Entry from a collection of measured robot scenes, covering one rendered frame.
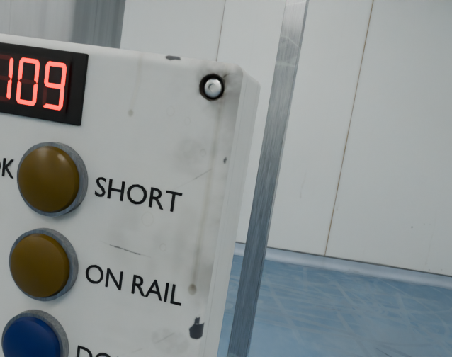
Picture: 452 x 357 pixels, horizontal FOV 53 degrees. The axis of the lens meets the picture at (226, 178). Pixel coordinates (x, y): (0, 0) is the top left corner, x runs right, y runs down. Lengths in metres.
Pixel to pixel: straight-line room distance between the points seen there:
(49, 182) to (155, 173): 0.04
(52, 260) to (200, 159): 0.07
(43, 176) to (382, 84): 3.88
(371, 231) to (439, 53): 1.57
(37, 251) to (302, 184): 3.74
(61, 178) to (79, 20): 0.12
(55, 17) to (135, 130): 0.11
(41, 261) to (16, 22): 0.14
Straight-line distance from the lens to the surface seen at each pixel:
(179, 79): 0.17
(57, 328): 0.21
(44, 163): 0.19
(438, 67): 4.18
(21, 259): 0.20
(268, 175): 1.34
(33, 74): 0.20
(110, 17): 0.30
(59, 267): 0.19
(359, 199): 4.02
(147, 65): 0.18
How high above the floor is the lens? 1.15
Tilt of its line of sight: 8 degrees down
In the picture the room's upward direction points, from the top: 9 degrees clockwise
